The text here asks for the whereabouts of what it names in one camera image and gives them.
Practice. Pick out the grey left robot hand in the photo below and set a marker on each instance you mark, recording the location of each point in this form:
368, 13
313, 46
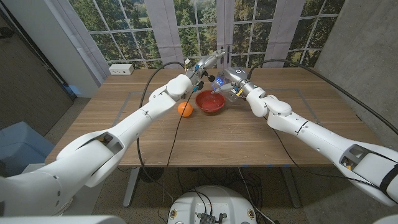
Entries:
203, 65

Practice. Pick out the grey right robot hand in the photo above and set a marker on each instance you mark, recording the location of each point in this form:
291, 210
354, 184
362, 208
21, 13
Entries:
239, 79

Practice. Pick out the clear pump dispenser bottle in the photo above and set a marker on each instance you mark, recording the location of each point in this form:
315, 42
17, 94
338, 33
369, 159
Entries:
219, 81

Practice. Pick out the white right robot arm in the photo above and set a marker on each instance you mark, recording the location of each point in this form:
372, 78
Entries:
326, 141

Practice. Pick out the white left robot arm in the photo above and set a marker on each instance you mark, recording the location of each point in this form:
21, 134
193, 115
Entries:
124, 133

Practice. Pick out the red bowl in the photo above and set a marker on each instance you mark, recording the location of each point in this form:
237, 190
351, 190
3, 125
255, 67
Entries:
210, 101

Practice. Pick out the orange fruit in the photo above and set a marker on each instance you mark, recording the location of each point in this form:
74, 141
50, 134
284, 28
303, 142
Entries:
184, 110

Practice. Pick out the white power strip box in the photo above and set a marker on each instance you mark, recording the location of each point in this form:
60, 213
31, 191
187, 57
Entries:
121, 69

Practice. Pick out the white table leg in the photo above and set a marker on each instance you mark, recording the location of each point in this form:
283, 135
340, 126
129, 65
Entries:
292, 186
130, 186

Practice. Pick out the black round floor fan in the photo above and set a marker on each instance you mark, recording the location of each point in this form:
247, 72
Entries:
151, 174

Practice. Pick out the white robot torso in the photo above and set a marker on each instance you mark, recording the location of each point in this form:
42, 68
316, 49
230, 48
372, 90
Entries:
211, 202

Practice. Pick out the blue storage bin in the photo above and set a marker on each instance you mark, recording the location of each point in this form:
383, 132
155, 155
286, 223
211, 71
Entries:
21, 149

